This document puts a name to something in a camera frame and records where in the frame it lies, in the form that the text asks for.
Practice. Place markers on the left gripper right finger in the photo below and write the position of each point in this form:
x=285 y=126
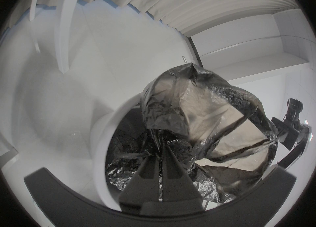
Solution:
x=177 y=179

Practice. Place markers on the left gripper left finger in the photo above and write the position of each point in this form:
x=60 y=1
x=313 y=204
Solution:
x=144 y=179

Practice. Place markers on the black plastic bag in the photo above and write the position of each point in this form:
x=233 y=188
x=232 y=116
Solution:
x=209 y=112

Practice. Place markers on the white trash bin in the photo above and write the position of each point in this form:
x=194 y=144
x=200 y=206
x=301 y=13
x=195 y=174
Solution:
x=103 y=134

